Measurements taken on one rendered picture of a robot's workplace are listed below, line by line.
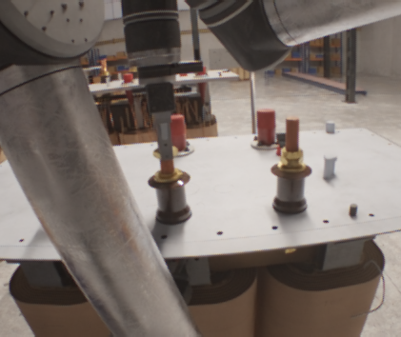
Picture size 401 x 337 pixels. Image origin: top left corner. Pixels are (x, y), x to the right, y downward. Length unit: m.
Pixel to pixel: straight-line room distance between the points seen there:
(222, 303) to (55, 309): 0.51
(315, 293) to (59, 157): 0.79
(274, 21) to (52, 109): 0.32
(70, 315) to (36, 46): 0.86
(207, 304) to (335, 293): 0.38
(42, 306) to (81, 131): 0.80
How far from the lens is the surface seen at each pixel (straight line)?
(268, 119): 1.07
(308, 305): 0.95
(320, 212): 0.69
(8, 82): 0.26
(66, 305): 0.97
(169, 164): 0.62
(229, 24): 0.46
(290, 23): 0.44
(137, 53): 0.56
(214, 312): 0.88
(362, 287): 0.98
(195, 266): 0.80
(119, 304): 0.32
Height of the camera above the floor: 1.71
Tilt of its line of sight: 22 degrees down
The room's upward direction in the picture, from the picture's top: 5 degrees counter-clockwise
